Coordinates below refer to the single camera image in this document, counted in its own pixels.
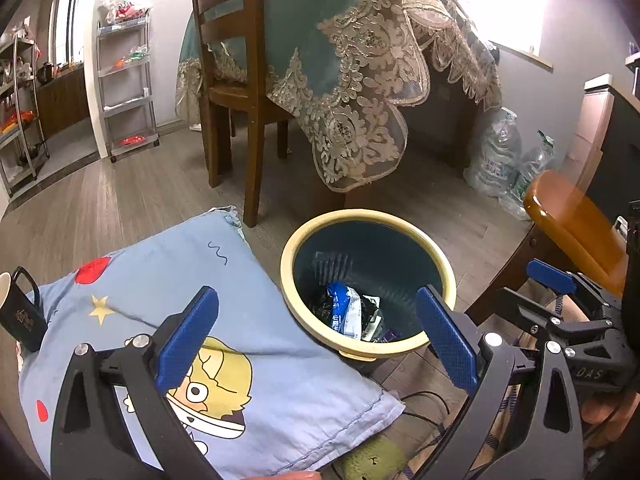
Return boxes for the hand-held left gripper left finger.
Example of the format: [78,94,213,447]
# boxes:
[50,286,221,480]

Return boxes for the black mug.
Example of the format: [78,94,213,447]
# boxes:
[0,266,48,353]

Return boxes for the grey rolling shelf cart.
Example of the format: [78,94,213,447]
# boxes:
[96,10,161,163]

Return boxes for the dark cabinet with white top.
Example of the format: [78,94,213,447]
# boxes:
[560,72,640,221]

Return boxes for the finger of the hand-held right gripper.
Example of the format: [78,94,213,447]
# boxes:
[526,259,626,318]
[492,287,616,348]

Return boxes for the kitchen window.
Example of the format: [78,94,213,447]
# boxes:
[50,0,91,68]

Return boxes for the green plush toy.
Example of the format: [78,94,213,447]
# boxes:
[332,435,408,480]

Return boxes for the blue foil snack wrapper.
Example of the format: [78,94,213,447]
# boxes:
[325,281,366,341]

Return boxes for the metal shelf rack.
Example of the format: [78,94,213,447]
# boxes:
[0,35,51,198]

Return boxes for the teal bin with yellow rim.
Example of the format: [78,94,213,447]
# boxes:
[280,208,457,361]

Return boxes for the large clear water bottle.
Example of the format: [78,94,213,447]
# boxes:
[462,107,523,198]
[500,130,556,221]

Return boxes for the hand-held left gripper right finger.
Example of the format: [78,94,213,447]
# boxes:
[415,285,586,480]

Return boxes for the brown wooden chair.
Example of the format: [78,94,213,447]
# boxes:
[190,0,296,228]

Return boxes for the wooden kitchen cabinet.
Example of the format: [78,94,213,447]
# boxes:
[35,65,93,138]

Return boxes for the blue cartoon printed pillow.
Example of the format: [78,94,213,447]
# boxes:
[17,206,406,478]

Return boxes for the person's right hand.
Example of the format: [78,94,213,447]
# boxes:
[582,390,640,451]

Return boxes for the orange wooden chair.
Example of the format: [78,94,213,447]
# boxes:
[462,169,628,331]

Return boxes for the black plastic bag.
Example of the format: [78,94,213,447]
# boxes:
[311,285,388,343]

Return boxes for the bright window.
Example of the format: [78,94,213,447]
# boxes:
[430,0,556,71]

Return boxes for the table with lace tablecloth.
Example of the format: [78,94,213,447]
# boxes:
[175,0,503,196]

